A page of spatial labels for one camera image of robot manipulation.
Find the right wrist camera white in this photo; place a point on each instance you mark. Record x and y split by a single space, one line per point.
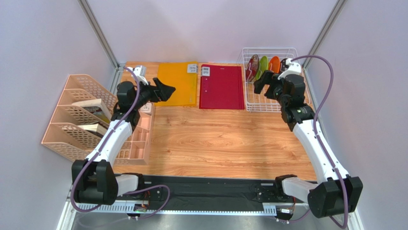
293 68

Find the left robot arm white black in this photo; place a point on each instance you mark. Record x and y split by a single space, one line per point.
93 179

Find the dark grey plate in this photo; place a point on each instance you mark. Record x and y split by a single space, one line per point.
283 66

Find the orange plate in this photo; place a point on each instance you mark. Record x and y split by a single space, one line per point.
274 65

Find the red file folder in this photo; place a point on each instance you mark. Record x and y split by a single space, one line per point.
221 87

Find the pink magazine file rack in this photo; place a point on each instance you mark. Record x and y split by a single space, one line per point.
63 134

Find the black base mat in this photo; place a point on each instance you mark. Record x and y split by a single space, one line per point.
210 194

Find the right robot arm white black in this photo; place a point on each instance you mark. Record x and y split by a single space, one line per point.
336 192

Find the upper book in rack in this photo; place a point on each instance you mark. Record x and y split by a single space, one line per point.
96 107

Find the red floral plate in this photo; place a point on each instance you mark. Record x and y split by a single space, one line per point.
252 68

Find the pink desk organizer tray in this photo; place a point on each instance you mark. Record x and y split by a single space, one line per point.
136 150

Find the orange file folder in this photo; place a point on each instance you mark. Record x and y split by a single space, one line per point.
184 77

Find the book in rack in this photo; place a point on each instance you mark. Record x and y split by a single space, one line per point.
96 129
96 107

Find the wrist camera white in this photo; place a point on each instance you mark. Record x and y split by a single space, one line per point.
139 72
293 68

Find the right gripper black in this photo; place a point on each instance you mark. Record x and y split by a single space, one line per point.
269 84

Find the lower book in rack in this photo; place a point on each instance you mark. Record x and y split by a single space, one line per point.
96 129

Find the lime green plate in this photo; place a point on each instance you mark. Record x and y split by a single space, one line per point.
262 66

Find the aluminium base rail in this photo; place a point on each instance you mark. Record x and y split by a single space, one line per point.
126 215

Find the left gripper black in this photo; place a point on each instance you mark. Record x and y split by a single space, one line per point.
163 92

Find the small white box in organizer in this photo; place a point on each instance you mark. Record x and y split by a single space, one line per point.
147 108

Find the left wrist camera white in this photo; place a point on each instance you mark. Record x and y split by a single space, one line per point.
139 72

